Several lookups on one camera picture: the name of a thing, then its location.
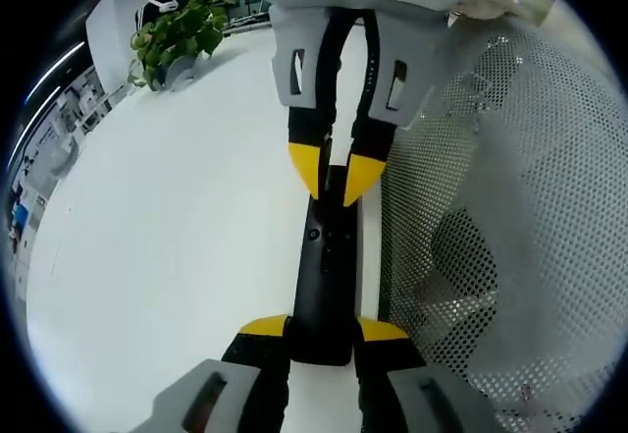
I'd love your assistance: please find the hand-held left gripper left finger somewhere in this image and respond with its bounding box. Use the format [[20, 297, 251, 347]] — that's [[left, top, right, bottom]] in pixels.
[[110, 313, 291, 433]]

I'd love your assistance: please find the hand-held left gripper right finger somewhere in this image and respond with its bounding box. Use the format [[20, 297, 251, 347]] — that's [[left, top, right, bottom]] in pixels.
[[352, 318, 501, 433]]

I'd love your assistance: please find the black remote control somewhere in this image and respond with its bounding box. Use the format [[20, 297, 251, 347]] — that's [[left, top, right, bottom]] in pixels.
[[292, 165, 365, 367]]

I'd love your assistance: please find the white plant pot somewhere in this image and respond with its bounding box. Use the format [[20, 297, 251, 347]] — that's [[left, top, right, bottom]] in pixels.
[[164, 54, 198, 92]]

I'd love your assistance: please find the green leafy plant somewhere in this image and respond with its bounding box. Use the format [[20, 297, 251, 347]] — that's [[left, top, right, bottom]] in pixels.
[[127, 0, 233, 91]]

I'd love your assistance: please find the white mesh basket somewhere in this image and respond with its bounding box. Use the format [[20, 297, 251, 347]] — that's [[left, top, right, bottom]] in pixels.
[[377, 10, 627, 433]]

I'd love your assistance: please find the grey office chair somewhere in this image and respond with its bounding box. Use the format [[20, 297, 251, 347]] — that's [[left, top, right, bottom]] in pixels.
[[48, 138, 80, 180]]

